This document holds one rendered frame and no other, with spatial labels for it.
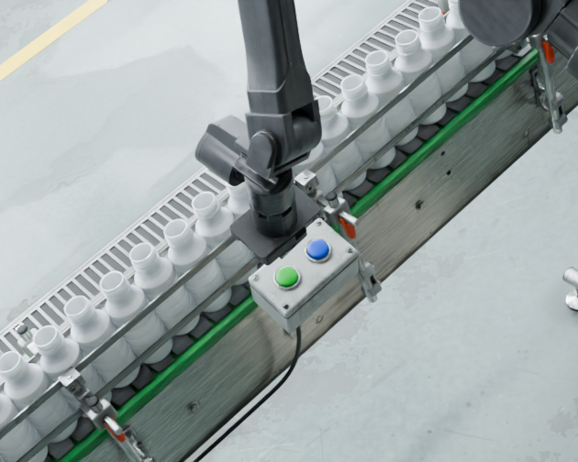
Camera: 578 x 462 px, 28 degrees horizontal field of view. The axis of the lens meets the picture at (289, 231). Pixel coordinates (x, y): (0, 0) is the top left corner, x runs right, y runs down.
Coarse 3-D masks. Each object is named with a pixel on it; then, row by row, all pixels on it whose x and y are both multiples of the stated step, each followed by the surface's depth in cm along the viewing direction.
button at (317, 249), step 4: (316, 240) 161; (320, 240) 161; (312, 244) 161; (316, 244) 161; (320, 244) 161; (324, 244) 161; (308, 248) 160; (312, 248) 160; (316, 248) 160; (320, 248) 160; (324, 248) 160; (328, 248) 161; (308, 252) 160; (312, 252) 160; (316, 252) 160; (320, 252) 160; (324, 252) 160; (312, 256) 160; (316, 256) 160; (320, 256) 160; (324, 256) 160
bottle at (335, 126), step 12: (324, 96) 175; (324, 108) 177; (336, 108) 175; (324, 120) 174; (336, 120) 175; (324, 132) 175; (336, 132) 175; (348, 132) 176; (324, 144) 176; (336, 144) 176; (336, 156) 178; (348, 156) 178; (360, 156) 182; (336, 168) 180; (348, 168) 180; (360, 180) 182
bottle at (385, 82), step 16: (368, 64) 177; (384, 64) 177; (368, 80) 181; (384, 80) 178; (400, 80) 179; (384, 96) 179; (400, 112) 182; (400, 128) 184; (416, 128) 186; (400, 144) 186
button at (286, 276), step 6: (282, 270) 159; (288, 270) 159; (294, 270) 159; (276, 276) 159; (282, 276) 159; (288, 276) 158; (294, 276) 158; (282, 282) 158; (288, 282) 158; (294, 282) 158
